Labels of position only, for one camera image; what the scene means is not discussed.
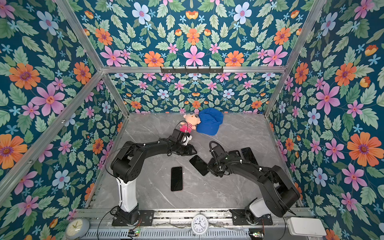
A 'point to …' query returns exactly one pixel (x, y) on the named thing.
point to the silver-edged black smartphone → (248, 155)
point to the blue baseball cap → (211, 119)
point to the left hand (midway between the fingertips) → (197, 149)
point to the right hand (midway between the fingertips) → (206, 168)
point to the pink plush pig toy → (191, 120)
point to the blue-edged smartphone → (199, 164)
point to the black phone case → (235, 152)
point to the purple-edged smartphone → (176, 179)
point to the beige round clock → (77, 228)
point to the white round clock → (200, 224)
